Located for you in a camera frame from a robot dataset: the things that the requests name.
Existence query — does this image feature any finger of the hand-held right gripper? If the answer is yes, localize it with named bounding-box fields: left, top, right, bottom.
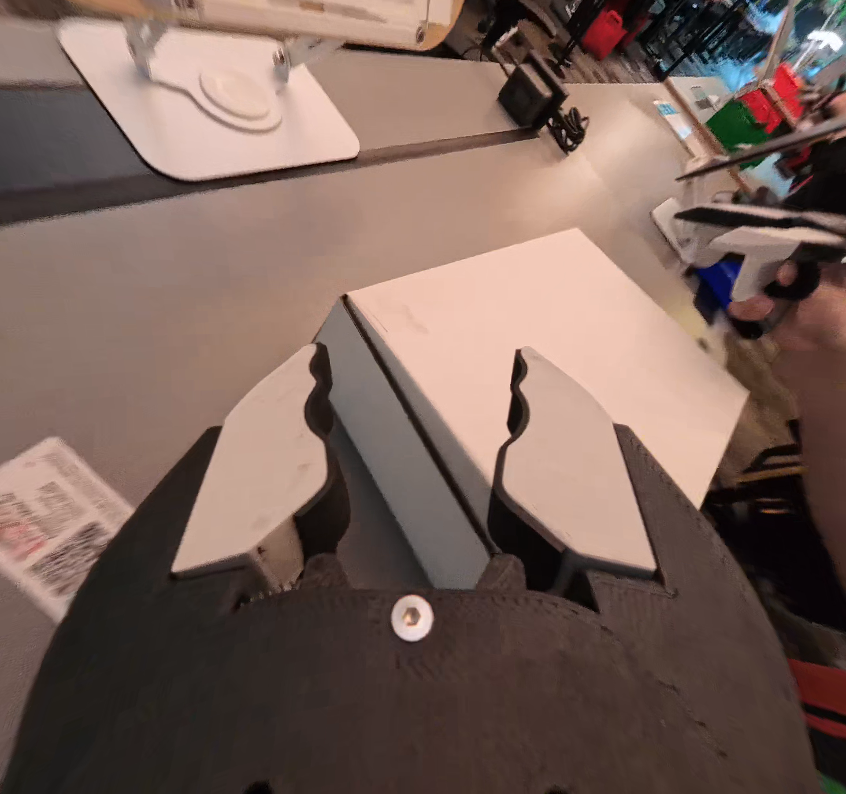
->
left=673, top=203, right=846, bottom=236
left=675, top=122, right=846, bottom=182

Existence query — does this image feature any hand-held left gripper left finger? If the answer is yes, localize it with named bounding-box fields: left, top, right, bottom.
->
left=171, top=343, right=350, bottom=595

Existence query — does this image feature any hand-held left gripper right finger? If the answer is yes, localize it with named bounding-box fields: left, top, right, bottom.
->
left=488, top=346, right=660, bottom=595

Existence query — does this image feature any white cardboard box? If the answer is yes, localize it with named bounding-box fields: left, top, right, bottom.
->
left=314, top=227, right=751, bottom=590

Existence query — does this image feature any person's right forearm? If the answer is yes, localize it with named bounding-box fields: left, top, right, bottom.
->
left=772, top=343, right=846, bottom=583

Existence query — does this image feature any person's right hand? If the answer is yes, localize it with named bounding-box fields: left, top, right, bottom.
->
left=727, top=260, right=846, bottom=354

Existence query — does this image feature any green bin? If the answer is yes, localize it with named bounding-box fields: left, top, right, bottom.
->
left=705, top=99, right=773, bottom=153

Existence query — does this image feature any large red bin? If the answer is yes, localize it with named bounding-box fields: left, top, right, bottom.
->
left=739, top=63, right=806, bottom=133

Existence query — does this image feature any small red bin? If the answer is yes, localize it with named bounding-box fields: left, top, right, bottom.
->
left=580, top=7, right=627, bottom=62

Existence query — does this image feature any printed paper sheet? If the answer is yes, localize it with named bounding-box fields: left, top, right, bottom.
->
left=0, top=436, right=135, bottom=624

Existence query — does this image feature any black power adapter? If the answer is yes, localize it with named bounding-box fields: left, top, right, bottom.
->
left=497, top=62, right=571, bottom=129

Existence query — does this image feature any metal stand leg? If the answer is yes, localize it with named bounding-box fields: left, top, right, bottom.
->
left=271, top=37, right=341, bottom=88
left=124, top=18, right=169, bottom=81

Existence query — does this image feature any black cable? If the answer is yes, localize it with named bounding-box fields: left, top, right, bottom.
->
left=545, top=106, right=590, bottom=155

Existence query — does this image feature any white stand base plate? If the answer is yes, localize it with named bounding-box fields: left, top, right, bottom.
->
left=56, top=18, right=361, bottom=182

